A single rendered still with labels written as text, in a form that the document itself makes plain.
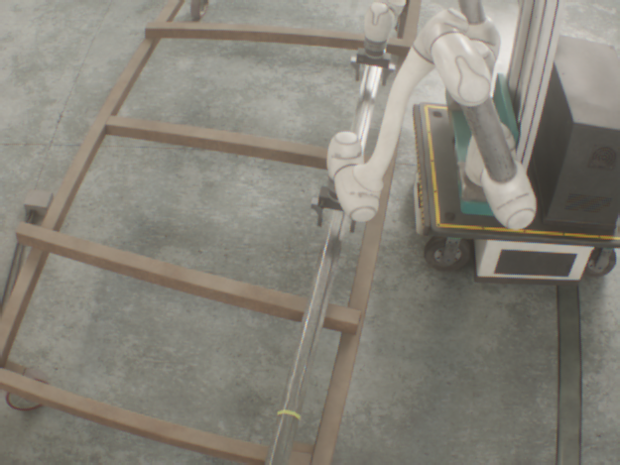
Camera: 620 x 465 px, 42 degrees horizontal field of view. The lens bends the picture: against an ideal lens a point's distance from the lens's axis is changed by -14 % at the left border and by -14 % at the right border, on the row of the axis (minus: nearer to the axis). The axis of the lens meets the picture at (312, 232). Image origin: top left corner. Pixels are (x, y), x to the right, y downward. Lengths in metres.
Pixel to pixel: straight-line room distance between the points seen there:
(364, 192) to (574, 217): 0.98
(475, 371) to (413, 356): 0.24
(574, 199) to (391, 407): 1.00
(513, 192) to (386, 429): 0.90
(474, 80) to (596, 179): 0.94
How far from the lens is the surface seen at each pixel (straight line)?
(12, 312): 2.99
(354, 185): 2.67
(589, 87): 3.17
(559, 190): 3.19
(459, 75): 2.39
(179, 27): 3.95
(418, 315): 3.33
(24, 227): 3.15
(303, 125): 3.95
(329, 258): 2.94
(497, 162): 2.73
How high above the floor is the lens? 2.63
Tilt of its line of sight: 48 degrees down
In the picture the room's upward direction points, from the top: 5 degrees clockwise
